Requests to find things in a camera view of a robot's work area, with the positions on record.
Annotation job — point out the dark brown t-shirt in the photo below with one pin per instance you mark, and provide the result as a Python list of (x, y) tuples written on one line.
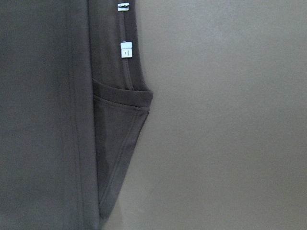
[(73, 101)]

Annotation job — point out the brown paper table cover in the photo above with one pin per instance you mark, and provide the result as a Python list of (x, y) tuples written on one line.
[(225, 144)]

